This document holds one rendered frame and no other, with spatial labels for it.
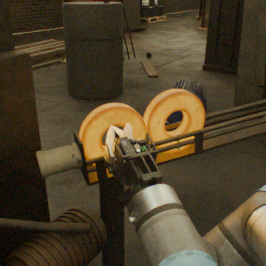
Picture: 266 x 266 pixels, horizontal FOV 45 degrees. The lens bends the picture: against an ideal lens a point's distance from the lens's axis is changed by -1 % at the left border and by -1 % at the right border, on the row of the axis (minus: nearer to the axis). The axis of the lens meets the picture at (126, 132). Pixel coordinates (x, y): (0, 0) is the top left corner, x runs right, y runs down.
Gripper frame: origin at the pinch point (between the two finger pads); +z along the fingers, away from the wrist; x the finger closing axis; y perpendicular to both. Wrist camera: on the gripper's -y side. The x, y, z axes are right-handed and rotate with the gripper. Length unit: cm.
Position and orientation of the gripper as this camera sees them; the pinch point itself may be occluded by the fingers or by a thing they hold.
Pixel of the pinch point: (113, 133)
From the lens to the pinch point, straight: 72.3
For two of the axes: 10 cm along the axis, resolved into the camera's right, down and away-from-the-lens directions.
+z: -3.3, -6.5, 6.8
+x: -9.4, 1.4, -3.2
